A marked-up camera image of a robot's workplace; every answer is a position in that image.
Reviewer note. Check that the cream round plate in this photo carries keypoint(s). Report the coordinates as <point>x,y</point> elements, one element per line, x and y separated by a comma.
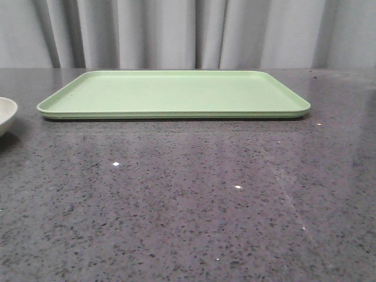
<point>8,110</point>

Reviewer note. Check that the light green plastic tray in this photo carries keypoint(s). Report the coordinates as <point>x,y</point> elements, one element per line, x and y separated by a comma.
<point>173,94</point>

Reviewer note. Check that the grey pleated curtain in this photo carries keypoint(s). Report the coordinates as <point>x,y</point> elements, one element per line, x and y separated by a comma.
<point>187,34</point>

